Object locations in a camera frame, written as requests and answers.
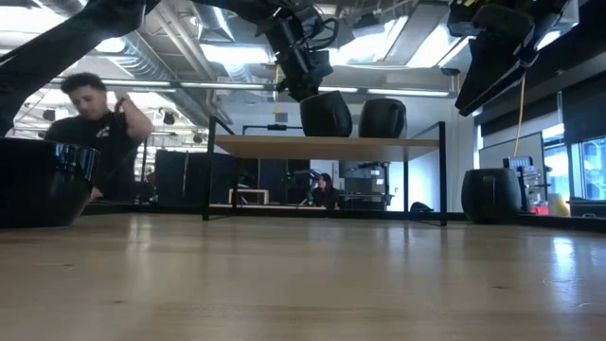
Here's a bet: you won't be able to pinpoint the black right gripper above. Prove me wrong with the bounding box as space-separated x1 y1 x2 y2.
447 0 541 117

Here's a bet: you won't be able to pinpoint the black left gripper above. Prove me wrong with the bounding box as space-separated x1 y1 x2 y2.
255 4 341 103

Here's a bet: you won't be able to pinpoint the black mug yellow interior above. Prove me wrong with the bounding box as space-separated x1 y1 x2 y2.
298 90 354 139

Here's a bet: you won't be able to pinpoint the black mug green interior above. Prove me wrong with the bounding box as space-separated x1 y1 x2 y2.
357 98 408 139

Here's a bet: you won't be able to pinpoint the black mug red interior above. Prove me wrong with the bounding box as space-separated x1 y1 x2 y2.
460 167 523 224

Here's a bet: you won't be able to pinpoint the wooden shelf black metal legs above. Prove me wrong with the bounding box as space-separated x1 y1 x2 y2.
202 116 449 227

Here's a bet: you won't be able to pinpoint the bright ceiling light panel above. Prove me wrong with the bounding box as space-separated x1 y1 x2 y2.
198 43 276 66

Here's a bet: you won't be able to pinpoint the long ceiling light tube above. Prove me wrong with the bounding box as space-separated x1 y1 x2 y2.
101 79 458 99

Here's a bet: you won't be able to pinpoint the person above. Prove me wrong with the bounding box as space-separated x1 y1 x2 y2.
45 71 155 203
310 172 346 211

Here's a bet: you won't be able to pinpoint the background robot workstation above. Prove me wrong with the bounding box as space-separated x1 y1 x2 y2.
226 160 394 212

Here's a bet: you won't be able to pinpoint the desktop machine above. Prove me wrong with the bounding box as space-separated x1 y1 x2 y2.
502 155 544 213

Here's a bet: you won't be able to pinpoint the yellow container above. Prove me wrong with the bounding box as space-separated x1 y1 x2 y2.
547 192 571 218

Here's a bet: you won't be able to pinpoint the black partition panel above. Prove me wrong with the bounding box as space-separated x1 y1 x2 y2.
154 149 238 209

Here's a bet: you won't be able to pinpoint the person's hand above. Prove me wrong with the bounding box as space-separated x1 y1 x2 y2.
115 92 134 115

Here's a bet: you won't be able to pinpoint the large black bowl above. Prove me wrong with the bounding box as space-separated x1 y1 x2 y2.
0 136 100 229

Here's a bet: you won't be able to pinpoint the black camera gantry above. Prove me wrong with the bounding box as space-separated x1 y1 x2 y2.
241 123 304 137

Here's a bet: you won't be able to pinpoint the yellow hanging cord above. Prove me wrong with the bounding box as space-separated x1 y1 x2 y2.
513 73 527 157

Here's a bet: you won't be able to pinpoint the silver ventilation duct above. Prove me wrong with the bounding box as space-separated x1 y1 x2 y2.
188 0 237 44

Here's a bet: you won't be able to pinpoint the black metal table frame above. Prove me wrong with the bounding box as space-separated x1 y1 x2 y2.
82 202 606 234

